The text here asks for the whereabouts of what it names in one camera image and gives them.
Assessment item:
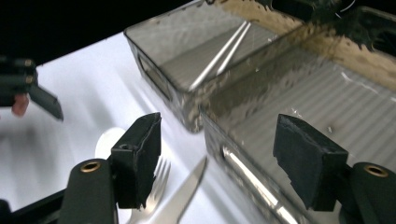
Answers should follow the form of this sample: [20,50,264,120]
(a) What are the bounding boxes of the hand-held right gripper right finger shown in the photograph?
[273,113,349,212]

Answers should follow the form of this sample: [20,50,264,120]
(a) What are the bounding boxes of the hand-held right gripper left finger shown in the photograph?
[110,112,163,210]

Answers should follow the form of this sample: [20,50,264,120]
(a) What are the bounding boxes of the white ceramic spoon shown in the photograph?
[94,126,127,161]

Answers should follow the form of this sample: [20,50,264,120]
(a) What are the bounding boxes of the silver metal fork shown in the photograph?
[125,156,172,224]

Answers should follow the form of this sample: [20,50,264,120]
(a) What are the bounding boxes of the silver metal knife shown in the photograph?
[148,155,209,224]

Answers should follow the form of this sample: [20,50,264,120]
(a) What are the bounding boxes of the smoky clear plastic bin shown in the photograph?
[123,0,304,134]
[200,22,396,224]

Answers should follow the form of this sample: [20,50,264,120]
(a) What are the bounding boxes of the white chopstick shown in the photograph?
[216,21,252,77]

